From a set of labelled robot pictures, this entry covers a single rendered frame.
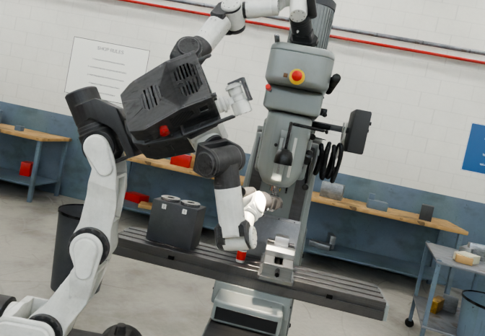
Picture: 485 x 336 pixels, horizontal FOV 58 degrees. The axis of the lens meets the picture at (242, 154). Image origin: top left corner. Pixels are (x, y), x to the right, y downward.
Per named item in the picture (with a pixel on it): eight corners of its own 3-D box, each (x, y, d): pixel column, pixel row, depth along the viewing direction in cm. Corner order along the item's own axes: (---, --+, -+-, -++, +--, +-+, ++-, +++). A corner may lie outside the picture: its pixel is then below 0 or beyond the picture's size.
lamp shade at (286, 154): (278, 164, 164) (282, 148, 164) (270, 161, 171) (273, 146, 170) (294, 166, 167) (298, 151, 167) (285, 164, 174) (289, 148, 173)
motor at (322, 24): (323, 65, 203) (338, -3, 201) (281, 57, 205) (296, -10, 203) (321, 71, 223) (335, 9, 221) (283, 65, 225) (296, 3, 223)
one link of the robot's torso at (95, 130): (72, 133, 146) (105, 121, 146) (86, 133, 160) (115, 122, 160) (86, 169, 147) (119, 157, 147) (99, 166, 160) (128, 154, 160)
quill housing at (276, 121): (299, 192, 182) (315, 117, 180) (251, 181, 185) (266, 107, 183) (299, 187, 201) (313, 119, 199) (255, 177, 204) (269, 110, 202)
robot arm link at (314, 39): (286, 48, 187) (281, 27, 177) (294, 32, 191) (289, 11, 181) (315, 52, 182) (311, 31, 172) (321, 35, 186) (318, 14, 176)
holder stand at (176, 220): (189, 251, 192) (198, 207, 191) (145, 238, 197) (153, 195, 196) (198, 245, 203) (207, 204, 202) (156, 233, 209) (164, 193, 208)
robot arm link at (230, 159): (222, 191, 136) (216, 148, 135) (203, 191, 142) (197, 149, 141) (246, 184, 145) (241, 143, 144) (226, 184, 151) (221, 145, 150)
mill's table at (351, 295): (387, 322, 177) (392, 304, 176) (104, 252, 191) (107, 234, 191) (377, 301, 200) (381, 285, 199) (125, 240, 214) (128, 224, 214)
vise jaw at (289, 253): (293, 261, 184) (295, 252, 184) (264, 254, 185) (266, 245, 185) (293, 257, 190) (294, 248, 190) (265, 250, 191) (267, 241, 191)
